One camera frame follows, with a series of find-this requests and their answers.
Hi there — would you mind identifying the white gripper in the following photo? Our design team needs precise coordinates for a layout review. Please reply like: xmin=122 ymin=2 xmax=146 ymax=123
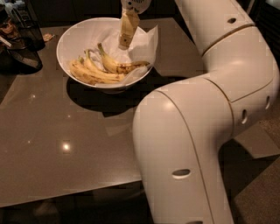
xmin=119 ymin=0 xmax=151 ymax=50

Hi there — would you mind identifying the spotted yellow banana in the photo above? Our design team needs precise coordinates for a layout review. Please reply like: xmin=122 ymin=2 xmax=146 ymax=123
xmin=97 ymin=43 xmax=150 ymax=74

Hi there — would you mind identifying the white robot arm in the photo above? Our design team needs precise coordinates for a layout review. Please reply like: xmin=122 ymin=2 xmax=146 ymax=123
xmin=133 ymin=0 xmax=279 ymax=224

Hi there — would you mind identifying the white ceramic bowl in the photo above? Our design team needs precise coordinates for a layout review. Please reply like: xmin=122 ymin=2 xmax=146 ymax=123
xmin=56 ymin=17 xmax=156 ymax=95

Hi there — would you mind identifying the yellow banana middle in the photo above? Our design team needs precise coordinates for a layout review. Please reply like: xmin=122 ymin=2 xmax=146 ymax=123
xmin=84 ymin=50 xmax=125 ymax=83

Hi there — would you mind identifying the yellow banana front left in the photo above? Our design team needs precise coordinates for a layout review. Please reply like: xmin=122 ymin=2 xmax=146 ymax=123
xmin=69 ymin=59 xmax=115 ymax=85

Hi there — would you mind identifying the white paper liner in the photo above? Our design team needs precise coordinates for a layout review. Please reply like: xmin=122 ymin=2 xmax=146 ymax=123
xmin=91 ymin=21 xmax=158 ymax=92

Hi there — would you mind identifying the small crumpled wrapper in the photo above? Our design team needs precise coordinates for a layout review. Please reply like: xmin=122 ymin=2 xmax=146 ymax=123
xmin=43 ymin=33 xmax=54 ymax=42

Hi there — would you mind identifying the dark cabinet row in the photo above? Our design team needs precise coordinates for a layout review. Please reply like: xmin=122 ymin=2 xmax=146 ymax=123
xmin=29 ymin=0 xmax=252 ymax=37

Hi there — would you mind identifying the black mesh basket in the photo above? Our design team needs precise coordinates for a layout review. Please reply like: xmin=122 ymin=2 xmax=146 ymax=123
xmin=7 ymin=38 xmax=43 ymax=74

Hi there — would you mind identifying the black wire container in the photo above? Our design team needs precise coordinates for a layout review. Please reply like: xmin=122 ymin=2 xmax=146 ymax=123
xmin=18 ymin=20 xmax=45 ymax=51

